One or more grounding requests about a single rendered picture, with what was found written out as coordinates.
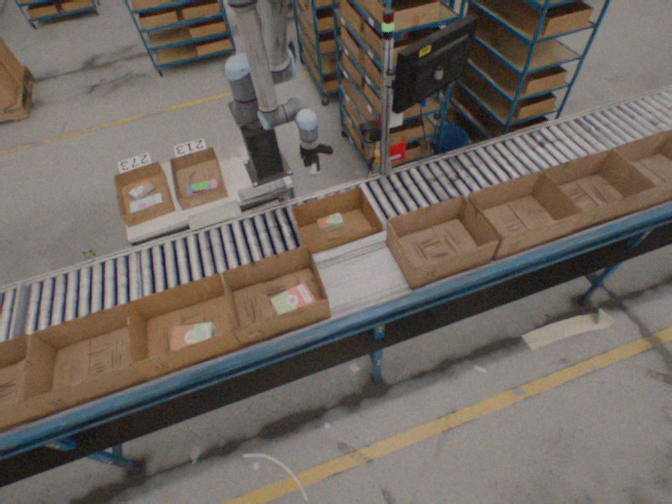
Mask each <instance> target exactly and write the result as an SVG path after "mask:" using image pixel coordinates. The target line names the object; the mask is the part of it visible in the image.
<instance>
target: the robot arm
mask: <svg viewBox="0 0 672 504"><path fill-rule="evenodd" d="M227 2H228V5H229V8H230V9H232V10H233V11H234V14H235V17H236V21H237V25H238V29H239V32H240V36H241V40H242V44H243V47H244V51H245V53H239V54H236V55H233V57H232V58H230V59H229V60H228V61H227V63H226V65H225V70H226V76H227V78H228V82H229V85H230V88H231V92H232V95H233V98H234V99H233V111H234V114H235V116H237V117H238V118H240V119H245V120H250V119H256V118H260V121H261V123H262V125H263V127H264V129H266V130H268V129H273V128H275V127H278V126H281V125H284V124H287V123H290V122H293V121H294V122H295V124H296V126H297V128H298V133H299V139H301V144H300V149H301V151H300V154H301V155H302V156H301V159H302V158H303V161H304V165H305V167H309V166H312V169H311V170H310V171H309V174H317V176H319V174H320V163H319V162H320V160H319V156H318V154H319V153H320V154H326V155H332V153H333V148H332V146H331V145H326V144H320V143H319V135H318V125H317V122H318V120H317V116H316V114H315V113H314V112H313V111H312V110H310V109H309V107H308V106H307V102H306V101H305V100H304V99H303V98H302V97H301V96H298V95H293V96H290V97H289V98H288V99H287V100H286V102H285V103H282V104H278V101H277V97H276V93H275V88H274V85H276V84H279V83H283V82H286V81H289V80H291V79H293V78H294V77H295V73H296V70H295V64H294V59H293V55H292V53H291V51H290V50H289V49H288V48H286V43H287V4H288V0H261V16H262V29H261V25H260V20H259V16H258V12H257V4H258V2H259V0H227ZM262 31H263V34H262ZM312 164H313V165H312Z"/></svg>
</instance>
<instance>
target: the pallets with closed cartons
mask: <svg viewBox="0 0 672 504"><path fill-rule="evenodd" d="M32 83H33V75H32V74H31V72H30V71H29V70H28V68H27V67H26V66H21V64H20V63H19V61H18V59H17V58H16V57H15V55H14V54H13V53H12V51H11V50H10V48H9V47H8V46H7V45H6V43H5V41H4V40H3V38H2V37H1V35H0V122H2V121H5V120H9V119H13V120H14V121H16V122H19V121H22V120H25V119H29V118H30V106H31V94H32ZM6 108H8V111H7V112H5V109H6Z"/></svg>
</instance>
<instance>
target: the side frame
mask: <svg viewBox="0 0 672 504"><path fill-rule="evenodd" d="M671 222H672V205H670V206H667V207H664V208H661V209H658V210H655V211H652V212H649V213H646V214H643V215H641V216H638V217H635V218H632V219H629V220H626V221H622V222H619V223H617V224H614V225H611V226H608V227H605V228H602V229H599V230H596V231H594V232H591V233H588V234H585V235H582V236H579V237H575V238H572V239H570V240H567V242H564V243H561V244H558V245H555V246H552V247H550V248H547V249H544V250H541V251H538V252H535V253H532V254H529V255H526V256H523V257H520V258H517V259H514V260H511V261H508V262H505V263H503V264H500V265H497V266H494V267H491V268H488V269H485V270H482V271H479V272H476V273H473V274H470V275H467V276H464V277H461V278H458V279H456V280H453V281H450V282H447V283H444V284H441V285H438V286H434V287H432V288H429V290H426V291H423V292H420V293H417V294H414V295H411V296H409V297H406V298H403V299H400V300H397V301H394V302H390V303H387V304H385V305H382V306H379V307H376V308H373V309H370V310H367V311H365V312H362V313H359V314H356V315H353V316H350V317H347V318H343V319H341V320H338V321H335V322H332V323H329V324H326V325H323V326H320V327H318V328H315V329H312V330H309V331H306V332H303V333H300V334H296V335H294V337H291V338H288V339H285V340H282V341H279V342H276V343H273V344H271V345H268V346H265V347H262V348H259V349H256V350H252V351H249V352H247V353H244V354H241V355H238V356H235V357H232V358H229V359H226V360H224V361H221V362H218V363H215V364H211V365H208V366H205V367H202V368H200V369H197V370H194V371H191V372H188V373H185V374H182V375H179V376H177V377H174V379H171V380H168V381H164V382H161V383H158V384H156V385H153V386H150V387H147V388H144V389H141V390H138V391H135V392H133V393H130V394H127V395H124V396H121V397H117V398H114V399H111V400H109V401H106V402H103V403H100V404H97V405H94V406H91V407H88V408H86V409H83V410H80V411H76V412H73V413H70V414H67V415H64V416H62V417H59V418H56V419H53V421H50V422H47V423H44V424H41V425H38V426H35V427H32V428H29V429H26V430H23V431H20V432H17V433H15V434H12V435H9V436H6V437H3V438H0V461H1V460H5V459H8V457H10V456H13V455H16V454H19V453H22V452H25V451H27V450H30V449H33V448H36V447H39V446H42V445H45V444H48V443H51V442H54V441H57V440H59V439H62V438H65V437H68V436H71V435H73V434H76V433H80V432H83V431H86V430H89V429H91V428H94V427H97V426H100V425H103V423H105V422H108V421H111V420H114V419H117V418H121V417H123V416H126V415H129V414H132V413H135V412H137V411H140V410H143V409H146V408H149V407H152V406H154V405H157V404H160V403H163V402H167V401H169V400H172V399H175V398H178V397H181V396H184V395H186V394H189V393H192V392H195V391H198V390H200V389H203V388H206V387H209V386H213V385H216V384H218V383H221V382H224V381H227V380H230V379H232V378H235V376H238V375H241V374H244V373H247V372H249V371H252V370H255V369H259V368H262V367H264V366H267V365H270V364H273V363H276V362H279V361H281V360H284V359H287V358H290V357H293V356H295V355H298V354H302V353H305V352H308V351H311V350H313V349H316V348H319V347H322V346H325V345H327V344H330V343H333V342H336V341H339V340H342V339H344V338H348V337H351V335H354V334H357V333H359V332H362V331H365V330H368V329H371V328H374V327H376V326H379V325H382V324H385V323H388V322H390V321H394V320H397V319H400V318H403V317H406V316H408V315H411V314H414V313H417V312H420V311H422V310H425V309H428V308H431V307H434V306H438V305H440V304H443V303H446V302H449V301H452V300H454V299H457V298H460V297H463V296H466V295H469V294H471V293H474V292H477V291H481V290H484V289H486V287H489V286H492V285H495V284H498V283H501V282H503V281H506V280H509V279H512V278H515V277H517V276H520V275H523V274H526V273H530V272H533V271H535V270H538V269H541V268H544V267H547V266H549V265H552V264H555V263H558V262H561V261H564V260H566V259H569V258H572V257H575V256H579V255H581V254H584V253H587V252H590V251H593V250H596V249H598V248H601V247H604V246H607V245H610V244H612V243H615V242H618V240H621V239H624V238H628V237H630V236H633V235H636V234H639V233H642V232H644V231H647V230H650V229H653V228H656V227H659V226H661V225H664V224H668V223H671Z"/></svg>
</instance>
